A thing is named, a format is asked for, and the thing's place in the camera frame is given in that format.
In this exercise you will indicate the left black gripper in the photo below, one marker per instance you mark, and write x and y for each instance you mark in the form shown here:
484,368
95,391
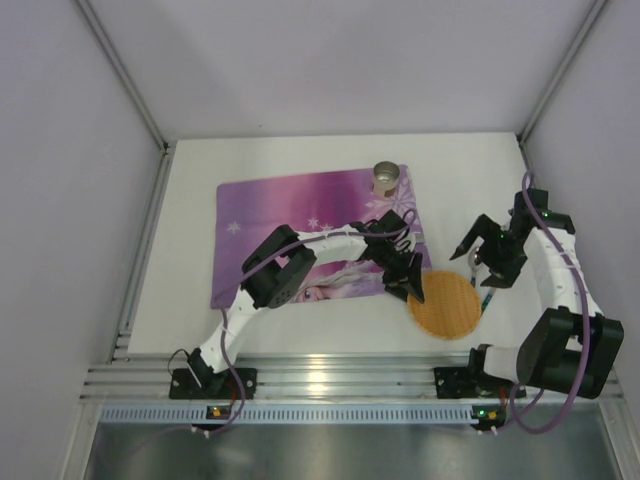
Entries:
401,268

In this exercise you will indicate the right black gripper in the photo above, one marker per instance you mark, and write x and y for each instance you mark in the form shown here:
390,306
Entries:
493,250

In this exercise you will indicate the metal spoon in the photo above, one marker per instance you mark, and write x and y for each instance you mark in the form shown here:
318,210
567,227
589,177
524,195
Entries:
474,263

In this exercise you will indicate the round orange woven plate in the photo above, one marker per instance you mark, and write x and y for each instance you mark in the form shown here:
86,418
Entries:
451,309

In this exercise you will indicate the beige metal cup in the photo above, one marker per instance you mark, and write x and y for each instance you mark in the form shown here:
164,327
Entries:
385,178

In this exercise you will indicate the purple printed cloth placemat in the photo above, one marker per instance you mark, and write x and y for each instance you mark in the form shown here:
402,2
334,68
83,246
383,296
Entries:
247,212

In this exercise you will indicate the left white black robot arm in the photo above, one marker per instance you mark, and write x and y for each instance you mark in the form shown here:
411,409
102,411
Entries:
273,274

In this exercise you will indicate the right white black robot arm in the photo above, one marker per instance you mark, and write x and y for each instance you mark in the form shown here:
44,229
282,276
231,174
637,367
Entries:
573,345

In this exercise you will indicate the metal fork teal handle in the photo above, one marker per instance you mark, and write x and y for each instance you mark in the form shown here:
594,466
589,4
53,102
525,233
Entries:
487,299

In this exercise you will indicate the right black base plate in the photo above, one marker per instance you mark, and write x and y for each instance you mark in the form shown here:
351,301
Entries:
465,383

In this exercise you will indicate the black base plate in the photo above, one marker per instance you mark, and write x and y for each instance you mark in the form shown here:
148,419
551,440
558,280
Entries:
465,383
223,386

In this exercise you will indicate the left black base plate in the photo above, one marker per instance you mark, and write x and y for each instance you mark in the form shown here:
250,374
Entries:
223,386

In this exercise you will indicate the aluminium mounting rail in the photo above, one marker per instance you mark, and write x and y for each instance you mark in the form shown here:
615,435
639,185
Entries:
315,377

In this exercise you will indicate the perforated grey cable duct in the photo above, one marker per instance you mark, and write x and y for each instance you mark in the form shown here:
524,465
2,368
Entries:
305,413

